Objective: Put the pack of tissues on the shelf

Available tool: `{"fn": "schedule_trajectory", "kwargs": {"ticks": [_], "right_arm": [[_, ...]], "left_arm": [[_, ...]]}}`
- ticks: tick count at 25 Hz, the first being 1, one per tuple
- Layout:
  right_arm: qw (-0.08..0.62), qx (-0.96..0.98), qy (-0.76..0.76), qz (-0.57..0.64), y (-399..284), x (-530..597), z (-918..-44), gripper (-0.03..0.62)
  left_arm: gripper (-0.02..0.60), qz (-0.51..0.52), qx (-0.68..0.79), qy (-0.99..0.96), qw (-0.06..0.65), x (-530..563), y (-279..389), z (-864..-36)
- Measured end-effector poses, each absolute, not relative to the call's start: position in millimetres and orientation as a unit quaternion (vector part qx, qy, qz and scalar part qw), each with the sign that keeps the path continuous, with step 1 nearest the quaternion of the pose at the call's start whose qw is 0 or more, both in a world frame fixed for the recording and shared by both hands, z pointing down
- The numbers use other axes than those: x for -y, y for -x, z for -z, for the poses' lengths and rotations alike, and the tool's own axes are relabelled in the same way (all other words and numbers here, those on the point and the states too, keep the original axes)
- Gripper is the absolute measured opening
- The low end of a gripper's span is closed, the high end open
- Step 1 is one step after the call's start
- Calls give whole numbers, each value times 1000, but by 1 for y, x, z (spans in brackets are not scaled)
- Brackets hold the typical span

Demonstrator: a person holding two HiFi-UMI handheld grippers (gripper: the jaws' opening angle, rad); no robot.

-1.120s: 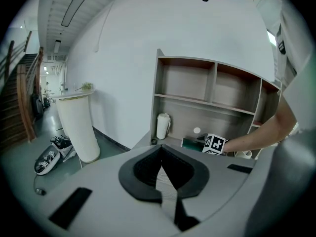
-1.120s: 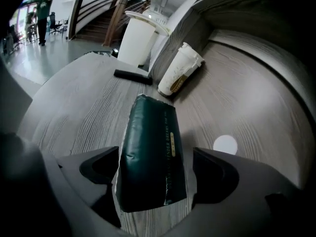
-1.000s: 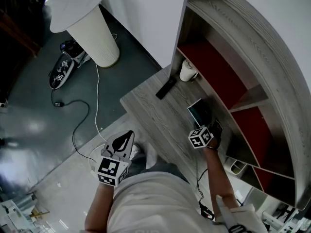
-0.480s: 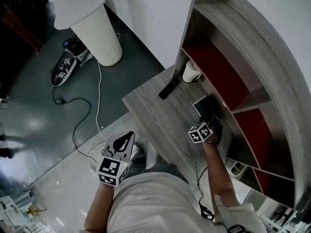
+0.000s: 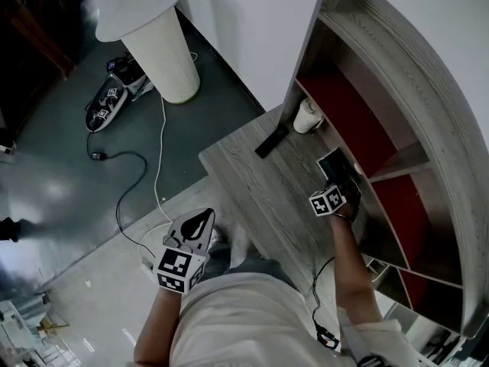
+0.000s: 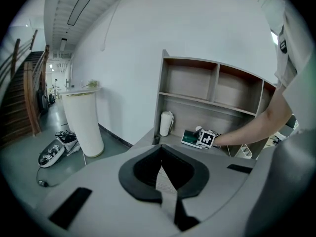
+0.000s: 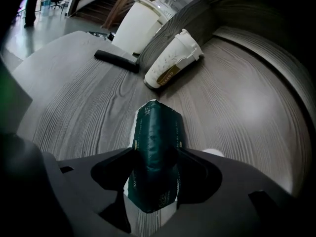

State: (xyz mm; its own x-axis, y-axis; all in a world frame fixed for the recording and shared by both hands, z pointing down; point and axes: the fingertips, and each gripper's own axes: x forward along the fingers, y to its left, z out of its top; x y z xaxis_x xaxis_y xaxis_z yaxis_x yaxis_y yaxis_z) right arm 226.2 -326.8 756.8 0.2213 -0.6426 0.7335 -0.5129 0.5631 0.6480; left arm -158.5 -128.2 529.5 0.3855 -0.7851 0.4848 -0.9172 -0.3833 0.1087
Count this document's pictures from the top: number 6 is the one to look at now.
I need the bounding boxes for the person's right forearm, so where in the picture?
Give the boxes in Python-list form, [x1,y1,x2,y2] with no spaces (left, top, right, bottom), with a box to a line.
[216,87,293,148]

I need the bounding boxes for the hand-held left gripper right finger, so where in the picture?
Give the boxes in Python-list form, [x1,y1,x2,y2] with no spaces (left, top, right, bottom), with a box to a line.
[161,144,257,232]

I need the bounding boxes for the person's grey trousers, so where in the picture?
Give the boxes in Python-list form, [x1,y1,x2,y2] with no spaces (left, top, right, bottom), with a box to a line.
[244,129,316,237]

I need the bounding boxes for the black floor cable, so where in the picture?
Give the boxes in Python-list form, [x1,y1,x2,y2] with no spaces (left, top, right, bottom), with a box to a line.
[36,166,51,182]

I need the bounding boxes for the grey wooden desk with hutch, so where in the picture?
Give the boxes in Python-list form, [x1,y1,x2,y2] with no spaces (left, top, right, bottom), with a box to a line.
[126,49,280,190]

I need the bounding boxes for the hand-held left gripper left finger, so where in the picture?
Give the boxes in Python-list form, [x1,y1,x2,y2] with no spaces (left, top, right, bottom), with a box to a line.
[34,144,181,237]

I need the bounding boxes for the person's beige shirt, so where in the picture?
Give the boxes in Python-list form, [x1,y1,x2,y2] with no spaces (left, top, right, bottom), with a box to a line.
[258,0,316,134]

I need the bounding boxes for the black rolling bag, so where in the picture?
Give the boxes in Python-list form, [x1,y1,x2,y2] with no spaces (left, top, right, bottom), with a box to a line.
[37,88,56,114]

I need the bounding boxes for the white round pedestal table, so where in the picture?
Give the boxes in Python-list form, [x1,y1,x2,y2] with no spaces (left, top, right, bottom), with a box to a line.
[59,86,105,158]

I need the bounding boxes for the green and white box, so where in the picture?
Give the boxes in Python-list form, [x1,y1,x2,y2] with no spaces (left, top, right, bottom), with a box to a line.
[180,129,201,147]

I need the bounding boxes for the dried flower sprig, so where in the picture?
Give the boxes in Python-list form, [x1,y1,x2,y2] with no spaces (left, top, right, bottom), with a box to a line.
[82,79,100,89]

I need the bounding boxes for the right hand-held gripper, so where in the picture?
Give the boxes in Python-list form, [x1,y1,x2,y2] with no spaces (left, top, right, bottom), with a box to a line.
[196,128,216,150]

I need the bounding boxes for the open grey equipment case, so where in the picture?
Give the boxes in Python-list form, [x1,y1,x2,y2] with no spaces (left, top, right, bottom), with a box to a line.
[55,130,81,156]

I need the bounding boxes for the white wall cable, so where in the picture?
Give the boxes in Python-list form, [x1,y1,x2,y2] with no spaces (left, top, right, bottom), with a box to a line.
[99,0,120,52]

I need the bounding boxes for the dark wooden staircase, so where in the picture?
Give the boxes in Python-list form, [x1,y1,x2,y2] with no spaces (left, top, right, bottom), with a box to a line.
[0,29,50,147]

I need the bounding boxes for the white cylindrical canister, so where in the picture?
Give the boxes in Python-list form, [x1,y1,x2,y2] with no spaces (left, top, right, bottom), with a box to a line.
[159,111,175,137]

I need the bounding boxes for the white striped cup holder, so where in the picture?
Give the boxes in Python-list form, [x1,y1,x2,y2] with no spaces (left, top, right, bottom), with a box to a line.
[234,144,253,160]

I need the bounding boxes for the long black ceiling lamp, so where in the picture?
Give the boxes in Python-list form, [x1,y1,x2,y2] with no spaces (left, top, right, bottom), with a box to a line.
[67,0,98,27]

